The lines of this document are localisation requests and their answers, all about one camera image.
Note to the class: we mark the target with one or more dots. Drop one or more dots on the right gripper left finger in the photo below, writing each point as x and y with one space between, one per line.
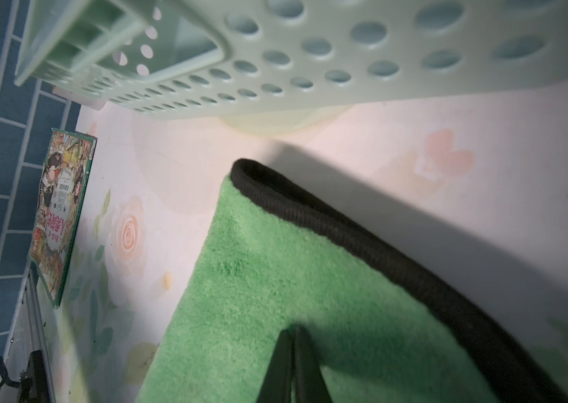
277 384

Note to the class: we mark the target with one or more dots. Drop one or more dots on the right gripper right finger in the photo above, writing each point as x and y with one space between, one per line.
310 386

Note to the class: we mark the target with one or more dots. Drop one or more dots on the green and grey dishcloth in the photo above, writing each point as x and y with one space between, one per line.
383 328

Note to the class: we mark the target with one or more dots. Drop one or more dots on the floral table mat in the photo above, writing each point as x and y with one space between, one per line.
473 187

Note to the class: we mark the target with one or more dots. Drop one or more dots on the left picture book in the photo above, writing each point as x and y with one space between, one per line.
61 192

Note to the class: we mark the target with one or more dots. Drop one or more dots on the green plastic basket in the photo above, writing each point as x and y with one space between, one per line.
190 59

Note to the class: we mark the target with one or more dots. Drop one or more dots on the aluminium front rail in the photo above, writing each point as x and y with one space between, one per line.
26 336

